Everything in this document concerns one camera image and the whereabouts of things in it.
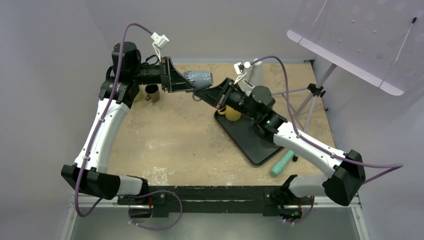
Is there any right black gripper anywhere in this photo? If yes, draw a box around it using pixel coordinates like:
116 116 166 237
195 78 259 122

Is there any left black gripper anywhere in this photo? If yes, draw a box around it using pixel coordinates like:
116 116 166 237
131 56 196 93

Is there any blue grey mug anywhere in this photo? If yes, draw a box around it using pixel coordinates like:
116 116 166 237
183 70 214 102

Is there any brown mug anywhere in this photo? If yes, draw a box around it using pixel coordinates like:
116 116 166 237
145 84 160 103

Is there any light green mug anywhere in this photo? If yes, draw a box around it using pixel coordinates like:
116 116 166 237
133 85 144 103

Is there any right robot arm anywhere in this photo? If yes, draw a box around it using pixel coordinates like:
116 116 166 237
191 78 366 206

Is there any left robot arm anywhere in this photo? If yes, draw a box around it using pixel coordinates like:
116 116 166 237
61 41 200 205

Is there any yellow mug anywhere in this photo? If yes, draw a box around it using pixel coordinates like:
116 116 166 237
217 105 242 122

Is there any white metronome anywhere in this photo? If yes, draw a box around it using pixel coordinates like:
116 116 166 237
245 61 264 89

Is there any black serving tray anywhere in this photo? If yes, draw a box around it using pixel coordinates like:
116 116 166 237
214 111 284 166

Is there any teal bottle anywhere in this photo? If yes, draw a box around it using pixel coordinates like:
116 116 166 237
269 150 295 177

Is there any tripod stand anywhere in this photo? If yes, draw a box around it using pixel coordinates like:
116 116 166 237
272 63 337 133

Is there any white perforated board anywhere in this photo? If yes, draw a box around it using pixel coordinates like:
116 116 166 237
287 0 424 96

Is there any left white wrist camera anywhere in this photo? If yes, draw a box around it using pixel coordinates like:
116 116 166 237
151 32 169 62

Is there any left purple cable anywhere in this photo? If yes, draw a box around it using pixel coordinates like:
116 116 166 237
74 23 183 231

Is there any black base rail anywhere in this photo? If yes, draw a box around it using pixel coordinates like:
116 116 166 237
117 185 314 218

